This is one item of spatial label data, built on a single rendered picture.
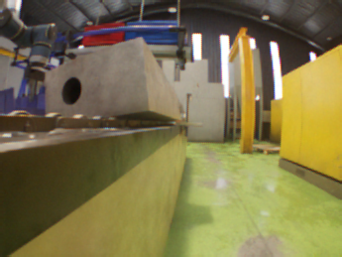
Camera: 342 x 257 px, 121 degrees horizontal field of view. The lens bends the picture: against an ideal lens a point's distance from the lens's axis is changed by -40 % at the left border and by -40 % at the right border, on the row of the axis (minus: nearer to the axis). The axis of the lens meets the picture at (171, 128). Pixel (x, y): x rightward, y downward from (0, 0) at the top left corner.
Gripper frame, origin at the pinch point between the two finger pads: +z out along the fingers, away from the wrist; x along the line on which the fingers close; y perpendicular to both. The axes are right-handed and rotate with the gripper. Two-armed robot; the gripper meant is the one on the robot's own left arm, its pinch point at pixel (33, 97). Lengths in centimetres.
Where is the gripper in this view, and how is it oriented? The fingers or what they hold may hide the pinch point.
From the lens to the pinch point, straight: 88.2
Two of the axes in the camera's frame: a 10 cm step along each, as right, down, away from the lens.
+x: 1.3, -0.3, 9.9
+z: -0.4, 10.0, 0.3
